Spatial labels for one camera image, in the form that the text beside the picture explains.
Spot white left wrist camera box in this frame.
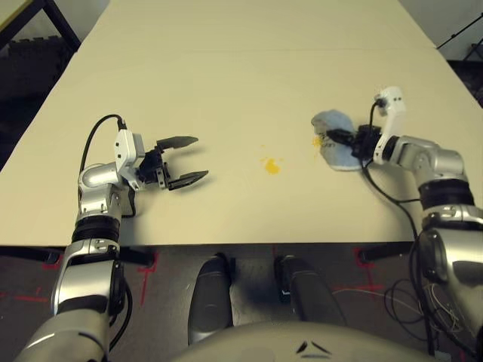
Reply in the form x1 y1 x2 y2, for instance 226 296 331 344
114 129 146 189

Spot dark robot left leg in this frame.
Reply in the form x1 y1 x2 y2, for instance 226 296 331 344
187 255 234 345

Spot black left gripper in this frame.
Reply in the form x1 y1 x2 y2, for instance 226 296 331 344
136 135 210 191

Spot large yellow liquid spill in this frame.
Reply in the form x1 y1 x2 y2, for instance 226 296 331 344
258 155 285 176

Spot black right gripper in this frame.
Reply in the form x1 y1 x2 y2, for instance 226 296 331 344
325 123 383 160

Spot dark robot leg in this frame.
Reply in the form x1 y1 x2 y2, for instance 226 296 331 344
187 255 234 345
274 254 347 328

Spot black tripod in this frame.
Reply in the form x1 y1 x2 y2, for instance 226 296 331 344
436 11 483 63

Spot dark robot right leg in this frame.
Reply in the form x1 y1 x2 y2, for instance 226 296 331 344
274 254 347 328

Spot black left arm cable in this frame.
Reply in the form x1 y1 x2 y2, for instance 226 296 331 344
80 114 128 197

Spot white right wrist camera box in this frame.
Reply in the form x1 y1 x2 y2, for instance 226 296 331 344
372 86 408 164

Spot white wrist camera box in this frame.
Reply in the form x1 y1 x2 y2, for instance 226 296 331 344
114 129 146 189
372 86 408 164

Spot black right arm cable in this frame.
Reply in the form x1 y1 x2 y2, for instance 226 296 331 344
361 96 435 362

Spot grey robot torso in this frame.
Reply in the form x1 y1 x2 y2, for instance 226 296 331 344
171 321 441 362

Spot red floor tape cross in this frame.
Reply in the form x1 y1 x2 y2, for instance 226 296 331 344
137 253 160 305
334 247 383 299

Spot black table foot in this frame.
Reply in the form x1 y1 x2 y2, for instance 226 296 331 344
0 245 63 264
116 245 156 265
358 243 418 265

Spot black foam floor mat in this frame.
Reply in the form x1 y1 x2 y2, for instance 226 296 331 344
0 35 82 125

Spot long red floor tape line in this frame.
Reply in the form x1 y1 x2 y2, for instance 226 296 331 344
0 290 51 303

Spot black metal frame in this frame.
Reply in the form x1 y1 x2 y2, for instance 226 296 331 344
0 0 82 54

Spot thin white floor cable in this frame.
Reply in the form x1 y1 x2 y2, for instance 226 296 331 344
334 284 386 299

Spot blue and grey rag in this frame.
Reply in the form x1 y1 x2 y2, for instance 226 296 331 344
310 108 366 173

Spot black floor cable loops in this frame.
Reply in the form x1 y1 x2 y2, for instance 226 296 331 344
384 277 483 357

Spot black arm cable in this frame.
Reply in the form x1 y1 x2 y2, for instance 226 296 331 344
361 96 435 362
80 114 128 197

